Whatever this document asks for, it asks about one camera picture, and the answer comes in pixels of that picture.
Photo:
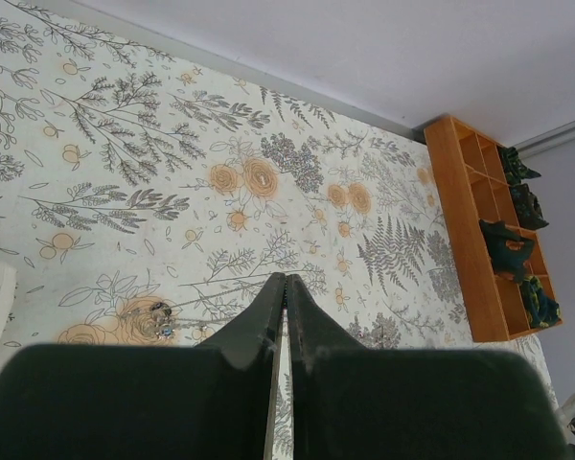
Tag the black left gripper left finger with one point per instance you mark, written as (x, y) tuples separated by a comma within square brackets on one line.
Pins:
[(215, 400)]

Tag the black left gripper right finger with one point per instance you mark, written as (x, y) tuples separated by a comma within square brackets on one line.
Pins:
[(354, 402)]

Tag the black flower green swirls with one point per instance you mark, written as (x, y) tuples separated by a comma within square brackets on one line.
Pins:
[(542, 311)]

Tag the black flower orange dots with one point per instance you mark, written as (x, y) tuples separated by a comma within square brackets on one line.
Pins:
[(508, 251)]

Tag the floral patterned tablecloth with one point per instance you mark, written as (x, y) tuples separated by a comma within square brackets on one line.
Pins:
[(128, 176)]

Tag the orange wooden divided tray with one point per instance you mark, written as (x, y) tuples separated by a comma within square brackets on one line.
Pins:
[(493, 221)]

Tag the black fabric flower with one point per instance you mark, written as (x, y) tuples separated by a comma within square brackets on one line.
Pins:
[(513, 168), (527, 207)]

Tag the black fabric flower top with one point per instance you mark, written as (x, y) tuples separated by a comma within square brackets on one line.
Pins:
[(513, 168)]

